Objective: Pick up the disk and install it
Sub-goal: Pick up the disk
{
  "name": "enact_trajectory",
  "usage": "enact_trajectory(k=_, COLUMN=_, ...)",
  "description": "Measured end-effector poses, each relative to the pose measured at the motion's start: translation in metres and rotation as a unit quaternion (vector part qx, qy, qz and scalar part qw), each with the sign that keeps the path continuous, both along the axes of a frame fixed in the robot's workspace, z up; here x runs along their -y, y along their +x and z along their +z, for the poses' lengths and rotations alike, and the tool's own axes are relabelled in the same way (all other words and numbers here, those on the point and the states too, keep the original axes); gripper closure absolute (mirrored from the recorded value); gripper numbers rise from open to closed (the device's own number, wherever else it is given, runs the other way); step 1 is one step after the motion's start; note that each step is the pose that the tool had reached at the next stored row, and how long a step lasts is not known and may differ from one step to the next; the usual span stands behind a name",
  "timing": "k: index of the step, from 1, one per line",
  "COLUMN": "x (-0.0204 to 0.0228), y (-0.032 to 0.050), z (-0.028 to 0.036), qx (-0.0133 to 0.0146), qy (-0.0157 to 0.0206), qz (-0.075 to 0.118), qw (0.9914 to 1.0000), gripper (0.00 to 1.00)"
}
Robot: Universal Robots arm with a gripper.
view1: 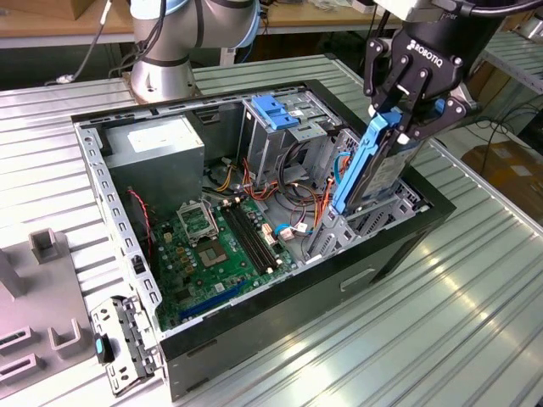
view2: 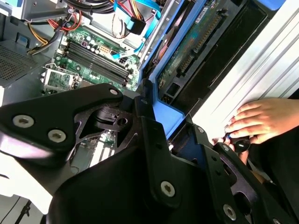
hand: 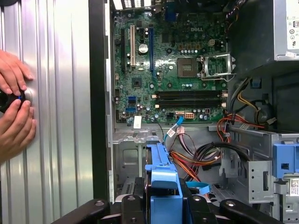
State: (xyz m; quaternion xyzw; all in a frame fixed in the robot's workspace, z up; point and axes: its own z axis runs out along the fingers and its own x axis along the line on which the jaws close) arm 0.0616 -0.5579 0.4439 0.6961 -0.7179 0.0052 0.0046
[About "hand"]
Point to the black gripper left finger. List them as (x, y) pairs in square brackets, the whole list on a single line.
[(130, 210)]

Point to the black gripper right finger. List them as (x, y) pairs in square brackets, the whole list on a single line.
[(198, 210)]

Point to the hard disk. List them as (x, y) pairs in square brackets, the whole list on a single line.
[(163, 177)]

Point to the metal disk bay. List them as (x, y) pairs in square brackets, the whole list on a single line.
[(127, 161)]

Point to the person's right hand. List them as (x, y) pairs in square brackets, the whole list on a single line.
[(16, 130)]

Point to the person's left hand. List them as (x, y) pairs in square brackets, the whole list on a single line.
[(11, 72)]

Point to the grey optical drive cage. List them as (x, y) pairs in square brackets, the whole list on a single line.
[(257, 184)]

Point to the black open PC case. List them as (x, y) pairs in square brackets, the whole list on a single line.
[(98, 116)]

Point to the blue plastic drive latch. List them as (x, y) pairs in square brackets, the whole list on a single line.
[(285, 161)]

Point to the black RAM slot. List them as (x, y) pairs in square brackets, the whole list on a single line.
[(187, 102), (187, 92), (187, 106), (187, 97)]

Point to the green motherboard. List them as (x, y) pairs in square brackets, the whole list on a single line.
[(177, 81)]

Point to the CPU socket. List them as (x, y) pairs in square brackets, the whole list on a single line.
[(187, 67)]

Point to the long black expansion slot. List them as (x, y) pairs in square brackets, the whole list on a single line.
[(123, 51)]

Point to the blue expansion slot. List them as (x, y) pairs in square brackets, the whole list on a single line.
[(151, 51)]

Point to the silver coin cell battery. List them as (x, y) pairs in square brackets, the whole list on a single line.
[(143, 49)]

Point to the white expansion slot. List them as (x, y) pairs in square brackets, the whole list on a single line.
[(133, 46)]

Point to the short black expansion slot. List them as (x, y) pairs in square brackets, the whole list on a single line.
[(142, 36)]

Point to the grey power supply unit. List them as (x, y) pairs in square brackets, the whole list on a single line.
[(280, 23)]

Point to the metal socket cover frame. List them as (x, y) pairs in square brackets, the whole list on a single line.
[(229, 65)]

